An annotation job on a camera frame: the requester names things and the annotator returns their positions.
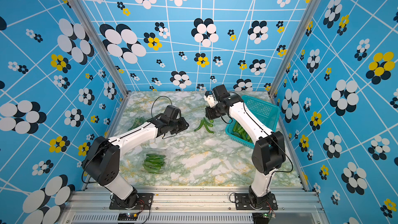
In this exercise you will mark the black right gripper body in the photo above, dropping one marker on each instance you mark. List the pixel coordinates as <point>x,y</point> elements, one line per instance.
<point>215,112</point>

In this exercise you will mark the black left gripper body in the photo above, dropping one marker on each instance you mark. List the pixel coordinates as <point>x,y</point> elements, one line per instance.
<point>179,125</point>

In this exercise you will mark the green peppers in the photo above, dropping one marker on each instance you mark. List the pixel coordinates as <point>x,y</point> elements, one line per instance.
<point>207,124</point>
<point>137,122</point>
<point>239,132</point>
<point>154,163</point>

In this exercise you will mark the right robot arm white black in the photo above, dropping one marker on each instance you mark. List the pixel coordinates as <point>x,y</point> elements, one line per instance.
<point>269,152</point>

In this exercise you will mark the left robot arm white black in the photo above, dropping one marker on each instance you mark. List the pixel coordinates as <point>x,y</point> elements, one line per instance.
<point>102,161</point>

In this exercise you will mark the green peppers inside basket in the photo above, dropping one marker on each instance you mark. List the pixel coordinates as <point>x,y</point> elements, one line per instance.
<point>239,132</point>

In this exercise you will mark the teal plastic basket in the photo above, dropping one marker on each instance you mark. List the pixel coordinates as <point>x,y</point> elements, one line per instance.
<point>266,112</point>

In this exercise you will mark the green circuit board left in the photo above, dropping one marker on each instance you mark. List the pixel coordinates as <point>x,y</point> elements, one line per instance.
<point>128,217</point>

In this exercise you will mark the circuit board right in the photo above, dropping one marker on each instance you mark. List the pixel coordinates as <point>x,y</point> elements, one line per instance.
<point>262,218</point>

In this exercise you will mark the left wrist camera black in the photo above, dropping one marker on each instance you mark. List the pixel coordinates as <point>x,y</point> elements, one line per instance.
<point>172,112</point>

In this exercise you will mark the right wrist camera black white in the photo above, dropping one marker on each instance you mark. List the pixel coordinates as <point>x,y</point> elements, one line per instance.
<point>216,95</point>

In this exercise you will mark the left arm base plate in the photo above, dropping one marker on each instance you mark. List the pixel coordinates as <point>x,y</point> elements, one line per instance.
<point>140,201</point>

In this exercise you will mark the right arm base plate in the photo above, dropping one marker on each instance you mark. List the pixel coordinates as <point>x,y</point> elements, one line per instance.
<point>251,202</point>

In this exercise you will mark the aluminium corner post right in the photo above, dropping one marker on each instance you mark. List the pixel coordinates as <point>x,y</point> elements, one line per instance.
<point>296,39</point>

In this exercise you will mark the aluminium corner post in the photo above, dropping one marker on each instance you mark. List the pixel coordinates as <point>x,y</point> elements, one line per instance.
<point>296,39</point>
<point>82,15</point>

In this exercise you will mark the aluminium corner post left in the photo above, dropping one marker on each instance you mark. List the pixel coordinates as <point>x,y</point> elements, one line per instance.
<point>82,15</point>

